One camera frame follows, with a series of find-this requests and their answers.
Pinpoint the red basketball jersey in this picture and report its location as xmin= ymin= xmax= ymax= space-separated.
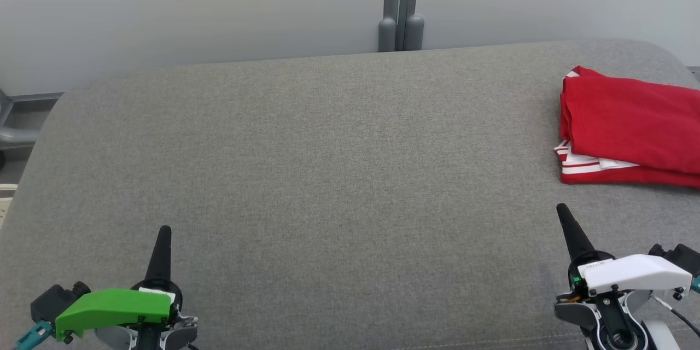
xmin=554 ymin=73 xmax=700 ymax=190

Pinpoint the white laundry basket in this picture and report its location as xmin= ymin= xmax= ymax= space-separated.
xmin=0 ymin=183 xmax=19 ymax=229

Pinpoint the grey rounded post foot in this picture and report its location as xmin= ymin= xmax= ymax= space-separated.
xmin=378 ymin=17 xmax=397 ymax=53
xmin=405 ymin=14 xmax=425 ymax=51

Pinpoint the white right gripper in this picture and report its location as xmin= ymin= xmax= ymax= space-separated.
xmin=555 ymin=203 xmax=693 ymax=321

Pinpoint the grey metal frame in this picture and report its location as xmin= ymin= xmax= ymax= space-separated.
xmin=0 ymin=87 xmax=64 ymax=149

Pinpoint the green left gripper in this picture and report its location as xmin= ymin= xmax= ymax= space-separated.
xmin=55 ymin=225 xmax=184 ymax=343

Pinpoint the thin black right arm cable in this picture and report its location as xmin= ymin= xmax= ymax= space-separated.
xmin=651 ymin=293 xmax=700 ymax=338

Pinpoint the left camera cable teal plug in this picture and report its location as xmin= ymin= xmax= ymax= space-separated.
xmin=15 ymin=319 xmax=56 ymax=350

